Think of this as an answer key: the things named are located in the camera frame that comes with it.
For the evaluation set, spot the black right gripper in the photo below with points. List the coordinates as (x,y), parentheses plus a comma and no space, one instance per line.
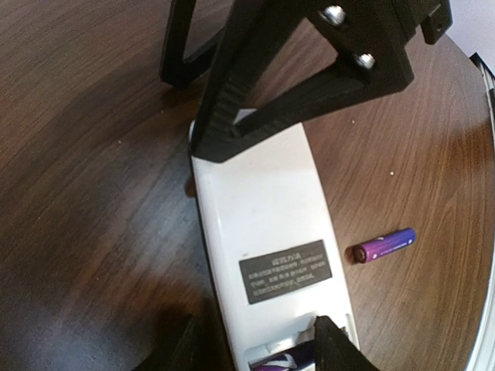
(434,17)

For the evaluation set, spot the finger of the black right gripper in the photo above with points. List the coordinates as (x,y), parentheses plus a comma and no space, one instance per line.
(176,69)
(371,62)

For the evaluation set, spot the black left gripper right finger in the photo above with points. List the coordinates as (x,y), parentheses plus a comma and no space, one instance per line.
(334,351)

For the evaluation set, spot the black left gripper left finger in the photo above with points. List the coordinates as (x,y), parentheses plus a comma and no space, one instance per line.
(188,343)

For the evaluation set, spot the purple battery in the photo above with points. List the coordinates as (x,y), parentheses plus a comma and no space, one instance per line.
(300,357)
(382,246)

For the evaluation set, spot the white remote control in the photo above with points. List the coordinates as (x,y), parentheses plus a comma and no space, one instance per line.
(272,250)

